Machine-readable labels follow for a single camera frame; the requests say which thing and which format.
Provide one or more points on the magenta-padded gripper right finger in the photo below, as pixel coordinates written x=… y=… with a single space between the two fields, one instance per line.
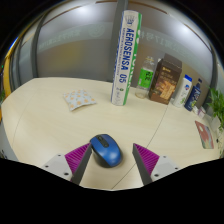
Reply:
x=149 y=160

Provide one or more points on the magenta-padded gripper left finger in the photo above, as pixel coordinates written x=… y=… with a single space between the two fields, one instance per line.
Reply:
x=75 y=160

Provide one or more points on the blue computer mouse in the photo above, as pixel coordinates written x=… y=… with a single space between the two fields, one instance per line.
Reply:
x=106 y=150

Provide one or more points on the colourful printed mouse pad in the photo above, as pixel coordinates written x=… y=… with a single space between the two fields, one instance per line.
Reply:
x=204 y=135

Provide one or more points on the crumpled white paper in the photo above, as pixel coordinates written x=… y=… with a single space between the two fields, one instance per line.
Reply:
x=195 y=110

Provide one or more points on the white bottle blue cap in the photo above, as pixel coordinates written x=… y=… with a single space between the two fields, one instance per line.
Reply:
x=183 y=91

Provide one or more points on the dark blue pump bottle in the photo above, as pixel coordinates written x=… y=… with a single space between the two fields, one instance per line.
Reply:
x=193 y=96

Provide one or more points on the brown cardboard box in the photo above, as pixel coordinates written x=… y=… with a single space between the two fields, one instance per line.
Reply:
x=165 y=81

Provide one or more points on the clear bottle green label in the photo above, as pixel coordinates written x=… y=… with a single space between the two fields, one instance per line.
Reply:
x=145 y=78

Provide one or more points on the potted green plant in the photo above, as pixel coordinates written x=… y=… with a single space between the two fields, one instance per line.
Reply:
x=217 y=105

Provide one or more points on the tall white shuttlecock tube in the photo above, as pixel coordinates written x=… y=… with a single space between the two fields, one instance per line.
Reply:
x=126 y=56

